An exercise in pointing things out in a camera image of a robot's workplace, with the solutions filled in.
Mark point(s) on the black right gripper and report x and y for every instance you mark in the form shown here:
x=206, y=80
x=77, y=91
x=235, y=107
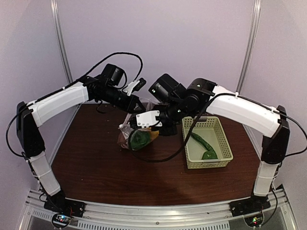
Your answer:
x=171, y=130

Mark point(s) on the aluminium corner post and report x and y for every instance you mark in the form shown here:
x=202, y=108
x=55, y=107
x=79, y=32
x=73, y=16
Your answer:
x=255, y=20
x=60, y=40

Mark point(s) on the right circuit board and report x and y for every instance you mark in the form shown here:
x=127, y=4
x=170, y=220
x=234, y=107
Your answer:
x=254, y=221

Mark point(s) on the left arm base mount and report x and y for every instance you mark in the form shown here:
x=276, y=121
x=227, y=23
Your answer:
x=60, y=204

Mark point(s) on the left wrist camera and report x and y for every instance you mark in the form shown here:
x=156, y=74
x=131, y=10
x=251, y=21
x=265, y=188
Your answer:
x=134, y=86

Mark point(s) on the pale green perforated basket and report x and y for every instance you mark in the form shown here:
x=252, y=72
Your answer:
x=211, y=130

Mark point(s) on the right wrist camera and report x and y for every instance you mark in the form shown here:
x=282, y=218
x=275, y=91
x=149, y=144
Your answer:
x=146, y=120

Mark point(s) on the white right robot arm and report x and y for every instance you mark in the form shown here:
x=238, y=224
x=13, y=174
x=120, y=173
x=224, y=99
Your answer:
x=177, y=102

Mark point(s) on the left aluminium corner post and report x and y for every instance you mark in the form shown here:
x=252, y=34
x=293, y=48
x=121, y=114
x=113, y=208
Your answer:
x=60, y=40

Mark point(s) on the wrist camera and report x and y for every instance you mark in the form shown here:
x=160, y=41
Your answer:
x=134, y=86
x=146, y=120

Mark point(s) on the circuit board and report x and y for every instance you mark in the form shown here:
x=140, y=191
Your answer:
x=254, y=221
x=60, y=220

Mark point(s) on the clear zip top bag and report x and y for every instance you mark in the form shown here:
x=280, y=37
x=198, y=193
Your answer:
x=125, y=128

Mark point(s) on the green pepper toy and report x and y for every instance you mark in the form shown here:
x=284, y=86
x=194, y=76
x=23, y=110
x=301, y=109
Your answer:
x=209, y=155

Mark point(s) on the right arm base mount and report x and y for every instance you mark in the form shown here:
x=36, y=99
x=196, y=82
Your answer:
x=249, y=205

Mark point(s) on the green bok choy toy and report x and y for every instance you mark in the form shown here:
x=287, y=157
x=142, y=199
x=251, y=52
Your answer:
x=138, y=139

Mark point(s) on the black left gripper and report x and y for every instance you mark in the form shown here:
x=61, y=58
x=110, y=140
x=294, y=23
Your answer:
x=130, y=104

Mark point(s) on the aluminium front rail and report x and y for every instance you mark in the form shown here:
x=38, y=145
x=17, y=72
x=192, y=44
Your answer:
x=210, y=216

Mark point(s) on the left circuit board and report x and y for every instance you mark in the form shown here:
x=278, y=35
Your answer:
x=60, y=220

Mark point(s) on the brown potato toy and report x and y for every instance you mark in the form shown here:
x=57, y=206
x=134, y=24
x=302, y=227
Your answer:
x=122, y=141

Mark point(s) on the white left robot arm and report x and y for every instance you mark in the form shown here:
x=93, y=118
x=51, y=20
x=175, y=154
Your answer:
x=33, y=115

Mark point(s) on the orange mango slice toy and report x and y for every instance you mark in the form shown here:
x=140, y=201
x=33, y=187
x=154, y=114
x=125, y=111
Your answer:
x=154, y=134

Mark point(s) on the right aluminium corner post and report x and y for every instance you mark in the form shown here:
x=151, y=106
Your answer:
x=255, y=20

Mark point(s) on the dark green cucumber toy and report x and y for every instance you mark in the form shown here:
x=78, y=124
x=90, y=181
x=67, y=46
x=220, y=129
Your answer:
x=201, y=141

